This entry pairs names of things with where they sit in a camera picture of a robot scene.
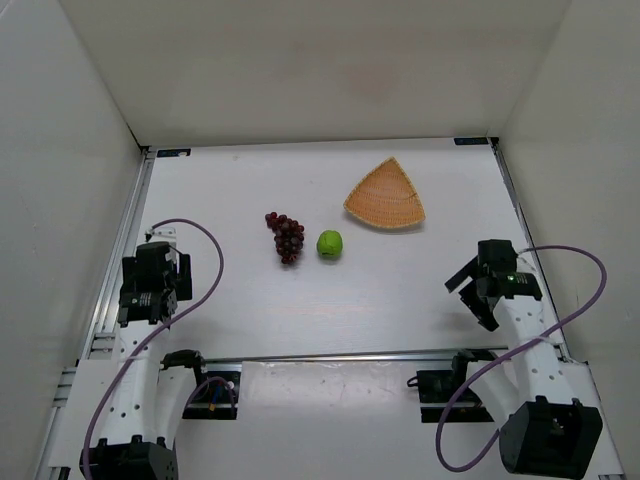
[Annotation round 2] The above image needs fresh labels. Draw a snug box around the aluminium left side rail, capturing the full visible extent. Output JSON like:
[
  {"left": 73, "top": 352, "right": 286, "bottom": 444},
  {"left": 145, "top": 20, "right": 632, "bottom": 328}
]
[{"left": 34, "top": 146, "right": 156, "bottom": 479}]

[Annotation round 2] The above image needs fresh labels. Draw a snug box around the green fake apple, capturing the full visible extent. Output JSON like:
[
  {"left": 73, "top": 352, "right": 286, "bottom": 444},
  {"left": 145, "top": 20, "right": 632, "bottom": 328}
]
[{"left": 316, "top": 230, "right": 343, "bottom": 259}]

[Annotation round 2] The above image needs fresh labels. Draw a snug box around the woven triangular fruit basket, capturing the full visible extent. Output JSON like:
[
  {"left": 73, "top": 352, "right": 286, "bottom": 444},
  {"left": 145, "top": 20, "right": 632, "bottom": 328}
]
[{"left": 343, "top": 157, "right": 426, "bottom": 230}]

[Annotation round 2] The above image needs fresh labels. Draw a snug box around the red fake grape bunch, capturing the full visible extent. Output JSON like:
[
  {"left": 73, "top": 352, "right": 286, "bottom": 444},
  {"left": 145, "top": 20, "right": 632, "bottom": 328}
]
[{"left": 265, "top": 211, "right": 305, "bottom": 265}]

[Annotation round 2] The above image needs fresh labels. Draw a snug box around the aluminium front rail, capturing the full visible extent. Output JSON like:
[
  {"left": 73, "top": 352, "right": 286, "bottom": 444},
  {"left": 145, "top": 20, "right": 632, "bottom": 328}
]
[{"left": 202, "top": 346, "right": 571, "bottom": 365}]

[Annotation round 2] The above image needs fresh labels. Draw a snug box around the blue right corner label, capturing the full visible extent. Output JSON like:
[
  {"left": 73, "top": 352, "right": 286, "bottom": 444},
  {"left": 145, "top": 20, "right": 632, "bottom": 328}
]
[{"left": 454, "top": 137, "right": 489, "bottom": 146}]

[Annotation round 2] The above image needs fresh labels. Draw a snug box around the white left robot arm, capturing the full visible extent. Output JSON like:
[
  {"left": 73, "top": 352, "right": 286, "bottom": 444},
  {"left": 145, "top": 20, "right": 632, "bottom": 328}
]
[{"left": 79, "top": 241, "right": 204, "bottom": 479}]

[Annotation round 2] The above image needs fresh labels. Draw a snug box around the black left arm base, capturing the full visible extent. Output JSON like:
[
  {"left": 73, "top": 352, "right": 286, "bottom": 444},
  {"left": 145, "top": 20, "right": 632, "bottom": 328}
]
[{"left": 182, "top": 363, "right": 242, "bottom": 421}]

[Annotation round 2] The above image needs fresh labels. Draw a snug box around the blue corner label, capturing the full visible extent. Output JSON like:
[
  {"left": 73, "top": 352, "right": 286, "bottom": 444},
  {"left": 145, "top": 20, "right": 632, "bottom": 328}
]
[
  {"left": 156, "top": 148, "right": 191, "bottom": 158},
  {"left": 454, "top": 137, "right": 489, "bottom": 146}
]

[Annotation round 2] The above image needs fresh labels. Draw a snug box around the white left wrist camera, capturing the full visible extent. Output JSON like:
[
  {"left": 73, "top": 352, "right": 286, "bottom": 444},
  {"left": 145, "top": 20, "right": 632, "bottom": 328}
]
[{"left": 144, "top": 225, "right": 177, "bottom": 247}]

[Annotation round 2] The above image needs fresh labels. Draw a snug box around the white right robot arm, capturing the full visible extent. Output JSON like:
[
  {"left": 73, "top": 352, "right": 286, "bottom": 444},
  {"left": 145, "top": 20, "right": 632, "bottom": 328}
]
[{"left": 435, "top": 239, "right": 607, "bottom": 479}]

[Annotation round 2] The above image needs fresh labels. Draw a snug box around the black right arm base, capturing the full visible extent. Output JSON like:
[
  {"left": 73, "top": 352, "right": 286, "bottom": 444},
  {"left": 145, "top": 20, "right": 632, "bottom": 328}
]
[{"left": 406, "top": 349, "right": 496, "bottom": 424}]

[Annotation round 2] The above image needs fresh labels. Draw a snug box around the blue left corner label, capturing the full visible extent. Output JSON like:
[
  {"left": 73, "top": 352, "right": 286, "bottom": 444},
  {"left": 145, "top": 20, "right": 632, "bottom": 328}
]
[{"left": 156, "top": 148, "right": 191, "bottom": 158}]

